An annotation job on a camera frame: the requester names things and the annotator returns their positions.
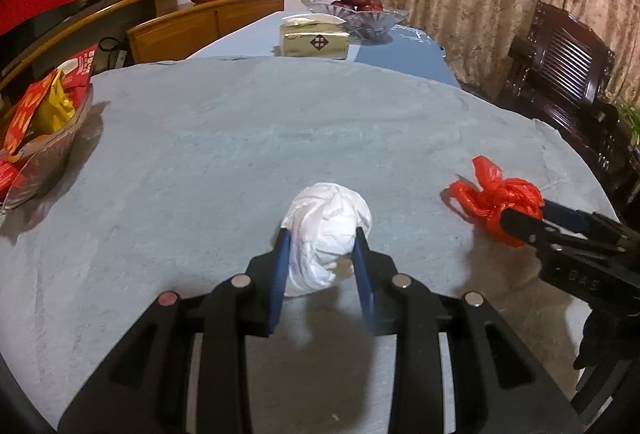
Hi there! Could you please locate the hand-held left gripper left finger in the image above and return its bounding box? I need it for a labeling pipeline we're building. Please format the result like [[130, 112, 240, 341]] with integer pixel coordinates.
[[57, 230, 292, 434]]

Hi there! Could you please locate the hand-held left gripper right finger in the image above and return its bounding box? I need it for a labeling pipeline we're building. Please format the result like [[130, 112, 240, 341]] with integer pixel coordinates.
[[352, 228, 583, 434]]

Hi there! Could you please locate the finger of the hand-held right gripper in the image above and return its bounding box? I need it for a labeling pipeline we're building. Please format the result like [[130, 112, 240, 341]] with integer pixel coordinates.
[[500, 209, 561, 249], [542, 200, 621, 235]]

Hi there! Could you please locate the red plastic bag ball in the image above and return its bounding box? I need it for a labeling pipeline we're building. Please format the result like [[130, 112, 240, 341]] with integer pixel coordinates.
[[448, 156, 545, 249]]

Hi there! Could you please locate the white plastic bag ball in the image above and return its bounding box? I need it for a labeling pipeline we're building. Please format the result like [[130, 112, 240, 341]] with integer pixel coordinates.
[[281, 182, 373, 299]]

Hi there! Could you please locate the green plant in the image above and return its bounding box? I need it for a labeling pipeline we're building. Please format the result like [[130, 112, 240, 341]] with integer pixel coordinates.
[[617, 101, 640, 149]]

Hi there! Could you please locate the dark carved wooden chair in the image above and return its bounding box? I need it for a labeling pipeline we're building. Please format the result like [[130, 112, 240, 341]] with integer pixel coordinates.
[[500, 0, 640, 209]]

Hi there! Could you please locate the blue tablecloth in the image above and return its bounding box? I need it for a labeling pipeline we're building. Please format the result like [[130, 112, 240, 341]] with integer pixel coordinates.
[[190, 11, 461, 87]]

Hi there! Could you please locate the beige tissue box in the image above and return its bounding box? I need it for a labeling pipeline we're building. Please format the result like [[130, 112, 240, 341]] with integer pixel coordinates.
[[279, 14, 351, 60]]

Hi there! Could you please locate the glass fruit bowl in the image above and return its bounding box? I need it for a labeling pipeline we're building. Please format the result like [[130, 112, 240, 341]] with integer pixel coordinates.
[[301, 0, 411, 40]]

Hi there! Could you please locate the glass snack dish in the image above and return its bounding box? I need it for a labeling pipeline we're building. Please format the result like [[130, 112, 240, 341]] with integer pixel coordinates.
[[0, 84, 96, 215]]

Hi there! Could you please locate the wooden chair panelled back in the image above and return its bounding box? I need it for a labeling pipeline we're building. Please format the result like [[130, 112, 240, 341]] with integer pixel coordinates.
[[126, 0, 292, 64]]

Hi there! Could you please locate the yellow snack packet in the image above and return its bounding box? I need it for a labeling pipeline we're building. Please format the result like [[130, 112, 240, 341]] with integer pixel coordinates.
[[30, 71, 76, 135]]

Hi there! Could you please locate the red white snack packet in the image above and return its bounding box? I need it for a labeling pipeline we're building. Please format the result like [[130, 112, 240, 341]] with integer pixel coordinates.
[[55, 42, 101, 87]]

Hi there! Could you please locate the red patterned snack packet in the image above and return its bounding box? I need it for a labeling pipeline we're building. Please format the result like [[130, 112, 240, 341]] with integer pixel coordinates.
[[0, 68, 61, 199]]

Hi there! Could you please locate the black cable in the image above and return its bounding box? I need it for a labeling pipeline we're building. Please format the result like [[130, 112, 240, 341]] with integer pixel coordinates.
[[98, 38, 126, 64]]

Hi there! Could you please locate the wooden chair curved rail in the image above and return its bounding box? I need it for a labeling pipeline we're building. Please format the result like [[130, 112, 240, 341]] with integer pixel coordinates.
[[0, 0, 206, 82]]

